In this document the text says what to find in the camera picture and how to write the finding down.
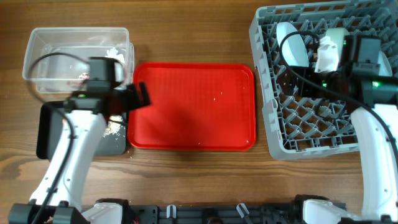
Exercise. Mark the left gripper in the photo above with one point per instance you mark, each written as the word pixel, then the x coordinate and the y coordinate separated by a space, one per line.
pixel 134 101

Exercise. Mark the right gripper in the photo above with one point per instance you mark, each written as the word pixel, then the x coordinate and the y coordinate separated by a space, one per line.
pixel 311 82

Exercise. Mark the rice with peanut shells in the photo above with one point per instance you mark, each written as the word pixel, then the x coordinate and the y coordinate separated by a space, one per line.
pixel 112 128

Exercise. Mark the green small bowl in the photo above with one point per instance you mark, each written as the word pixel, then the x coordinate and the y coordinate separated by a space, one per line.
pixel 337 35

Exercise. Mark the white tissue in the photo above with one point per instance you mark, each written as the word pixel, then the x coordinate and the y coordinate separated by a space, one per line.
pixel 114 53

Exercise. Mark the light blue plate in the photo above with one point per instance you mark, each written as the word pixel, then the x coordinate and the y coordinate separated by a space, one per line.
pixel 293 49

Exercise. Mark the red snack wrapper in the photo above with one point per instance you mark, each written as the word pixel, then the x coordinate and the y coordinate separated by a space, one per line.
pixel 84 76

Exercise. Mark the light blue bowl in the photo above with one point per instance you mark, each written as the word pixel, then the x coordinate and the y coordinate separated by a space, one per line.
pixel 385 68

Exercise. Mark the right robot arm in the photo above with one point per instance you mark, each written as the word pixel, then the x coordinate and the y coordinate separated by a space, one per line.
pixel 348 68

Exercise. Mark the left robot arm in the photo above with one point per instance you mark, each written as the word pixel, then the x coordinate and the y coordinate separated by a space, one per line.
pixel 86 115

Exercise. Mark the grey dishwasher rack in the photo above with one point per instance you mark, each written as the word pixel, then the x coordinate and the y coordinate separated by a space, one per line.
pixel 303 128

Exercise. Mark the black plastic tray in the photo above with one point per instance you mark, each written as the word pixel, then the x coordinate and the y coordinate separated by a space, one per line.
pixel 50 128

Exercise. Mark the red serving tray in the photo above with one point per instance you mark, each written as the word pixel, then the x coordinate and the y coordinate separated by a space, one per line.
pixel 195 106

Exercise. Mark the clear plastic bin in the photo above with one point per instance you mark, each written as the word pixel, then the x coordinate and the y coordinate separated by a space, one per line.
pixel 59 73

